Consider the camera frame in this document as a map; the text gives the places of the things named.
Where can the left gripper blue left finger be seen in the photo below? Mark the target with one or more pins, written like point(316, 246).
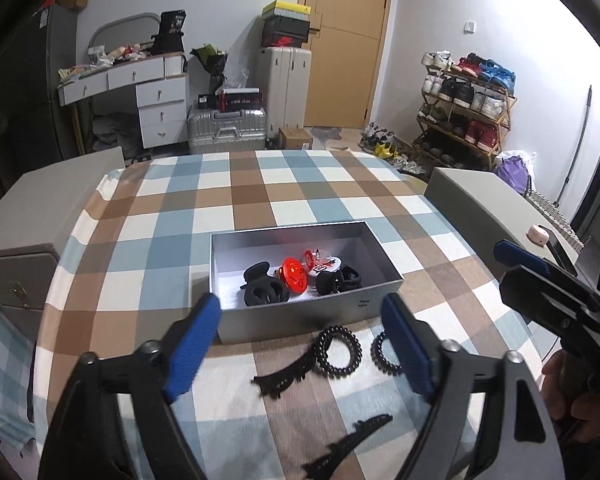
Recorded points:
point(86, 439)

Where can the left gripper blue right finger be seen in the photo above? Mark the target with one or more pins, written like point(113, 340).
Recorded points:
point(516, 439)

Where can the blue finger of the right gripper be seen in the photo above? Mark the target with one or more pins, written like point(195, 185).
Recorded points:
point(510, 255)

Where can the black long hair clip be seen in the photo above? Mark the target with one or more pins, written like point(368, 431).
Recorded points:
point(273, 385)
point(325, 466)

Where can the red round badge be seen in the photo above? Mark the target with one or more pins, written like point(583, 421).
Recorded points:
point(292, 273)

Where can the black claw hair clip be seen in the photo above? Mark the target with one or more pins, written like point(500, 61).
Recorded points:
point(262, 288)

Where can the small red clear hair clip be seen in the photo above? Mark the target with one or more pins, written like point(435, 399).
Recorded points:
point(312, 258)

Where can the person's right hand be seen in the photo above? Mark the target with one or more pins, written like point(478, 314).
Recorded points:
point(586, 408)

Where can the pink tape roll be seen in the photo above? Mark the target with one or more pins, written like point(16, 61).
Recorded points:
point(538, 235)

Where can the grey right nightstand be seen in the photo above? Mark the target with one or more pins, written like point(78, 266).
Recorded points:
point(485, 210)

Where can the grey nightstand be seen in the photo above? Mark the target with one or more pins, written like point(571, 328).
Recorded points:
point(485, 210)
point(37, 215)

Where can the purple bag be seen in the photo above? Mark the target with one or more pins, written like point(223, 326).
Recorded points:
point(516, 168)

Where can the teal checkered side cloth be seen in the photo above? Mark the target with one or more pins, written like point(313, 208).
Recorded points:
point(16, 353)

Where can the wooden shoe rack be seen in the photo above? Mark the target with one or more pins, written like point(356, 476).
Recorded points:
point(470, 117)

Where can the silver grey open box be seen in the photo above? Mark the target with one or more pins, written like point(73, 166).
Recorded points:
point(353, 242)

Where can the grey left nightstand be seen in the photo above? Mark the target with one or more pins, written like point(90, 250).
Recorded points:
point(37, 215)

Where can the small cardboard box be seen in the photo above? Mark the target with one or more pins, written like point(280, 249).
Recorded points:
point(294, 139)

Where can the white upright suitcase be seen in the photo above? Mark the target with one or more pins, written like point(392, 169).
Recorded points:
point(283, 76)

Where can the silver aluminium suitcase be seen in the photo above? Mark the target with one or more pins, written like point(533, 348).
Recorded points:
point(212, 131)

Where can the wooden door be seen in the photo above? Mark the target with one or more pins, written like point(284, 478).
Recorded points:
point(346, 40)

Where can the black red box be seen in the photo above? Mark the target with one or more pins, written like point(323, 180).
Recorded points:
point(231, 100)

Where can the black shoe box stack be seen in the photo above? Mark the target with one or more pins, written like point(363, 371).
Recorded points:
point(280, 31)

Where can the black refrigerator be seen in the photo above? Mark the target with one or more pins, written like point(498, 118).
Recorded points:
point(35, 130)

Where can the yellow shoe box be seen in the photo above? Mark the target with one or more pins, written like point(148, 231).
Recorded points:
point(286, 10)

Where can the white drawer desk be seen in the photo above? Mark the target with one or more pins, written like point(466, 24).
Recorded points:
point(155, 90)

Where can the green flower bouquet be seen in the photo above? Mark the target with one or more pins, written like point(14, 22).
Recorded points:
point(213, 61)

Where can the black bag on desk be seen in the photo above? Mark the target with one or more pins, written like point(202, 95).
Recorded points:
point(169, 38)

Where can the grey arched mirror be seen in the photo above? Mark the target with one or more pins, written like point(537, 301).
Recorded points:
point(135, 29)

